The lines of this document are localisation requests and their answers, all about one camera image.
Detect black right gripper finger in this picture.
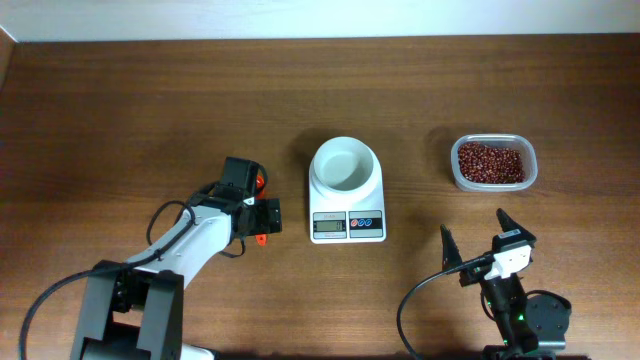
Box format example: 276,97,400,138
496,208,522,238
440,224,462,271

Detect red measuring scoop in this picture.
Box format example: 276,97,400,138
255,175,268,246

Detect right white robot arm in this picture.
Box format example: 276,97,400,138
440,209,572,359

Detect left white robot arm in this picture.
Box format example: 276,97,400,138
71,157,282,360

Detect grey-white bowl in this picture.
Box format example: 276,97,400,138
310,136,377,193

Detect white kitchen scale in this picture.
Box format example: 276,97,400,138
309,154,387,244

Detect clear plastic container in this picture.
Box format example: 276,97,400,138
450,134,538,192

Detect red adzuki beans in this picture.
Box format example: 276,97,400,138
457,142,526,184

